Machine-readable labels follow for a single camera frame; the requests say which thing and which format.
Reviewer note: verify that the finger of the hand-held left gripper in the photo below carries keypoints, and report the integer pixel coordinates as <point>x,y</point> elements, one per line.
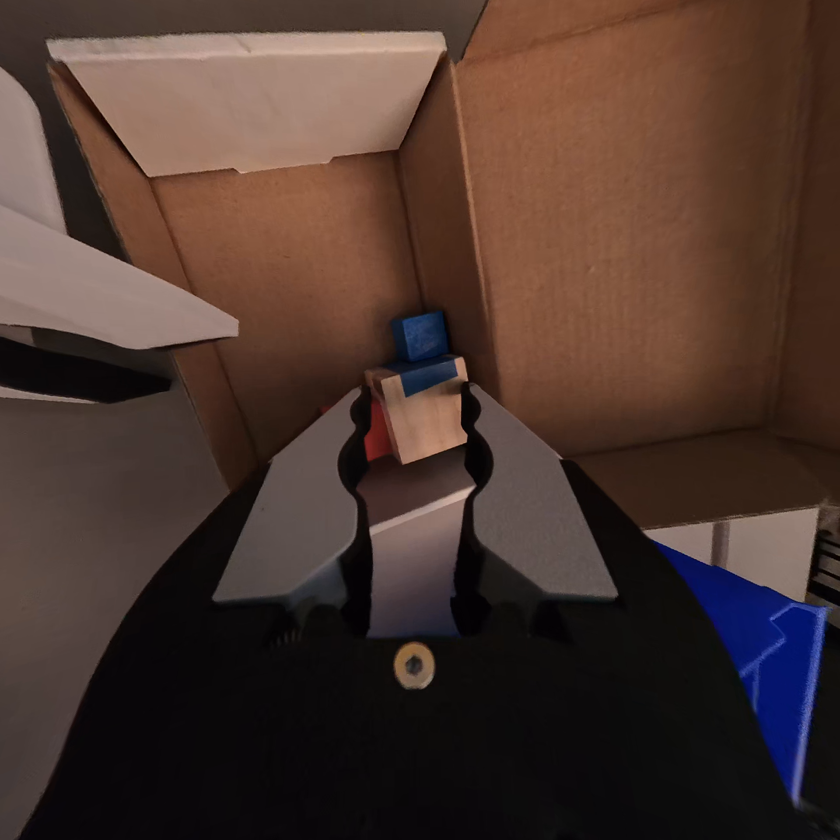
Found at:
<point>98,295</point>

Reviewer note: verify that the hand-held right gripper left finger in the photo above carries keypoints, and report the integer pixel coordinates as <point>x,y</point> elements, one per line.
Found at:
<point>295,538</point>

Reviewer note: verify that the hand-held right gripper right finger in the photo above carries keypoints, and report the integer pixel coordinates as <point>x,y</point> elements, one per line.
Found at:
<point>538,538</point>

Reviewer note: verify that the red wooden cube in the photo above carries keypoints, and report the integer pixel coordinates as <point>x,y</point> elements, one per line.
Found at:
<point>377,433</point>

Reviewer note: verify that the wooden cube with blue band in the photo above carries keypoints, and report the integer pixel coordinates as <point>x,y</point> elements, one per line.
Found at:
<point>426,420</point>

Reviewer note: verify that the white cardboard box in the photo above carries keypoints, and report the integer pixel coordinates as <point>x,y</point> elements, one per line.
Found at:
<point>295,262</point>

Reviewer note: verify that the blue plastic bin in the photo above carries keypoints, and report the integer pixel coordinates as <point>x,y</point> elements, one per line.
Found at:
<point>774,689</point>

